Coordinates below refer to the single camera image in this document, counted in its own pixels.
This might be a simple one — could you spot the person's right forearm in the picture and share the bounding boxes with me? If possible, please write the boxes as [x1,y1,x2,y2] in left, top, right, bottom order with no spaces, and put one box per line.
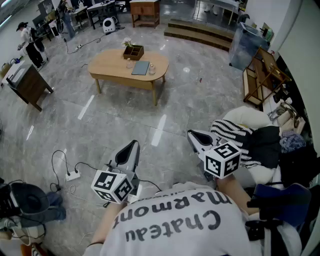
[216,174,261,216]

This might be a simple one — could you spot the white side table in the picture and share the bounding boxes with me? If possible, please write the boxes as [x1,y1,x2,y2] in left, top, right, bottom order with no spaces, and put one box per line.
[1,59,26,87]

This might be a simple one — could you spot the dark blue bag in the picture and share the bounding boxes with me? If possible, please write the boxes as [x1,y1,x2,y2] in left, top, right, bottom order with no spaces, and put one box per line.
[253,183,312,227]

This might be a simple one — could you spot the cream armchair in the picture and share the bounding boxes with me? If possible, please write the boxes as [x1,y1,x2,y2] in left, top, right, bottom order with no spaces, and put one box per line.
[221,106,283,187]

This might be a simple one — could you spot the black desk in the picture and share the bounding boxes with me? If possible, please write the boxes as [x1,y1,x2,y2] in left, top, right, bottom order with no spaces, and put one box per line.
[86,1,116,30]

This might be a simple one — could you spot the blue denim cloth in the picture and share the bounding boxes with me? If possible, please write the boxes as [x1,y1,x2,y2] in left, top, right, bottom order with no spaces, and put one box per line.
[46,191,67,222]

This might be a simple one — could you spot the beige handbag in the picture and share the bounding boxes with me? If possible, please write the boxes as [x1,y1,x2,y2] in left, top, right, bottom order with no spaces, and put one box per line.
[276,102,306,135]

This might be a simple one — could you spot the light wooden cabinet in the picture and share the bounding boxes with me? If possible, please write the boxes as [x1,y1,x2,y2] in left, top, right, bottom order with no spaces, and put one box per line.
[129,0,161,29]

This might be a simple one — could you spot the dark wooden side table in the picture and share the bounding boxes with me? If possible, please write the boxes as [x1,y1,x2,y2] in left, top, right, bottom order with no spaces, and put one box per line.
[6,63,55,113]

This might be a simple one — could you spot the white pet carrier backpack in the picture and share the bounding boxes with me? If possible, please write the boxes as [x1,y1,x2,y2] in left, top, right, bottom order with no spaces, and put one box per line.
[102,16,118,35]

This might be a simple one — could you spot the black garment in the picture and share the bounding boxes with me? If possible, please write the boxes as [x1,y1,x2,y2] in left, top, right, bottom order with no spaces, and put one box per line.
[246,126,283,169]

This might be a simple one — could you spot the brown wooden organizer box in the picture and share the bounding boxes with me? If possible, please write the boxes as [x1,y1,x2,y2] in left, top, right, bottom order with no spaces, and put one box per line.
[122,44,145,62]

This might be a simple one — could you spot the black cable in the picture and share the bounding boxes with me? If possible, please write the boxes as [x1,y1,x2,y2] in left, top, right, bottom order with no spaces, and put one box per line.
[51,149,71,192]
[65,32,108,55]

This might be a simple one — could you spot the blue-grey scarf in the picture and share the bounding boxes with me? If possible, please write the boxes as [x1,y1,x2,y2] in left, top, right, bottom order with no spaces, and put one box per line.
[279,131,307,154]

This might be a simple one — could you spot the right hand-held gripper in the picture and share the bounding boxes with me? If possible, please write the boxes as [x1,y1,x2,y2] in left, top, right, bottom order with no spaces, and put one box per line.
[187,129,242,182]

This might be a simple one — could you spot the grey notebook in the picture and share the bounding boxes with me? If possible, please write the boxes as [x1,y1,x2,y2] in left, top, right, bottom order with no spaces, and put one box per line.
[131,60,150,76]

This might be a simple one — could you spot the striped knit garment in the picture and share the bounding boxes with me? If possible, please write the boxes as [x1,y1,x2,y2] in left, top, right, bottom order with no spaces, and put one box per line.
[209,119,262,169]

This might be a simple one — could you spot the black strap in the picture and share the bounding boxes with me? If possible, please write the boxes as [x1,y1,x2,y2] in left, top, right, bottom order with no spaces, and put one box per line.
[246,199,278,242]

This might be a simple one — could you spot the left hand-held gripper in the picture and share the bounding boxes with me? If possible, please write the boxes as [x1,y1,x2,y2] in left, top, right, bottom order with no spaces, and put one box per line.
[90,140,141,205]

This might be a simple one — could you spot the blue marbled panel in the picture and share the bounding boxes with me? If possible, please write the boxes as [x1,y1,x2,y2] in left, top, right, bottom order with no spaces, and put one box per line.
[228,21,271,72]

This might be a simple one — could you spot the person's left forearm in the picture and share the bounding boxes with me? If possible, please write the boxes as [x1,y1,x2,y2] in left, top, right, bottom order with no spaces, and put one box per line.
[93,199,128,247]

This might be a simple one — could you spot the white printed t-shirt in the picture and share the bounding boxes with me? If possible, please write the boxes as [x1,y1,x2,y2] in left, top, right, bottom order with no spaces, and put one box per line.
[83,182,253,256]

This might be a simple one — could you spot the black bag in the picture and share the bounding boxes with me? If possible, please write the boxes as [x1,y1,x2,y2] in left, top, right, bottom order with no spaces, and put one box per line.
[0,181,51,221]

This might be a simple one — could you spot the wooden steps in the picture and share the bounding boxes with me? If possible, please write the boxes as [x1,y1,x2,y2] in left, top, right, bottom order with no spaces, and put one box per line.
[163,18,236,52]

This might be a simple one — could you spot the wooden coffee table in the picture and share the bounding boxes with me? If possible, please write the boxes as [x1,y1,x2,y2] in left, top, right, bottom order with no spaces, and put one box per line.
[87,48,170,106]

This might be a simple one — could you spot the wooden rattan rack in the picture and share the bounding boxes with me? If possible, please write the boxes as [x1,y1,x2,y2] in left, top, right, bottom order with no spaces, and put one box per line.
[242,46,293,108]

